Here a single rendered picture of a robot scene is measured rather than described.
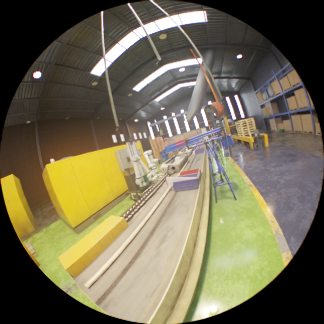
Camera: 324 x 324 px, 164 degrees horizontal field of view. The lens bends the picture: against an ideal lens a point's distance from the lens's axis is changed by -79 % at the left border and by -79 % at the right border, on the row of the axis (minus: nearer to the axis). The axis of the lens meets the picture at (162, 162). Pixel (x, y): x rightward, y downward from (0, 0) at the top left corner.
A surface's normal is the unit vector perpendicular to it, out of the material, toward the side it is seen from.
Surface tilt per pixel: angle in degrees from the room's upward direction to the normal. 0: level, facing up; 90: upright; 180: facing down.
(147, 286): 0
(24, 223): 90
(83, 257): 90
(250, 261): 0
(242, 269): 0
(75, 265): 90
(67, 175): 90
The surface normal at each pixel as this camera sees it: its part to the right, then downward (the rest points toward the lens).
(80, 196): 0.88, -0.20
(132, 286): -0.29, -0.95
